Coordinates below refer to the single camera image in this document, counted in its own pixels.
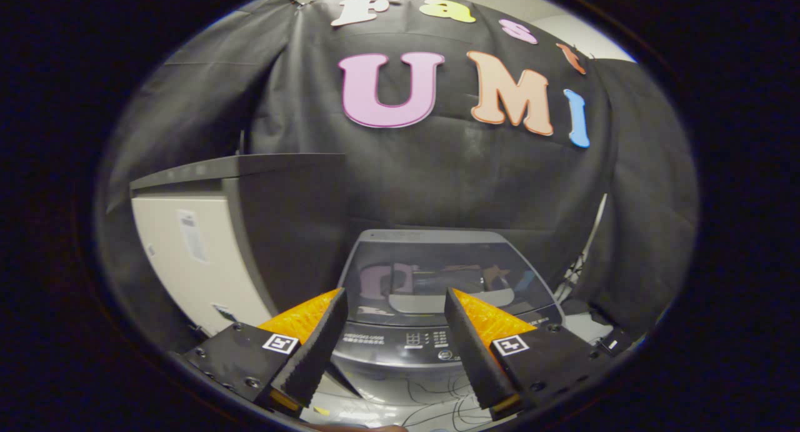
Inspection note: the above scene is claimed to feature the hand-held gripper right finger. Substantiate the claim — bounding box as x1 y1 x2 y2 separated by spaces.
444 287 618 420

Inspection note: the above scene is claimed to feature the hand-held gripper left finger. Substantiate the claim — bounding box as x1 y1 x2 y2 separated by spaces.
181 287 349 415

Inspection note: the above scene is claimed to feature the grey washing machine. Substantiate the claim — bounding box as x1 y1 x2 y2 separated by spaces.
330 229 566 409

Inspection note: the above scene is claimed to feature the metal tripod stand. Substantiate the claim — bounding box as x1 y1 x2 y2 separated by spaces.
553 193 608 304

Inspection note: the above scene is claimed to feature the beige cabinet with dark top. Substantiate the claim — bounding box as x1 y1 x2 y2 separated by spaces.
130 154 362 398

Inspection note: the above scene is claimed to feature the black backdrop cloth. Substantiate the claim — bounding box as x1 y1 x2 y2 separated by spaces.
97 0 699 351

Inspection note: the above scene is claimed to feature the black floor cable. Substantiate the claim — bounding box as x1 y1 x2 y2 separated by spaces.
400 374 496 428

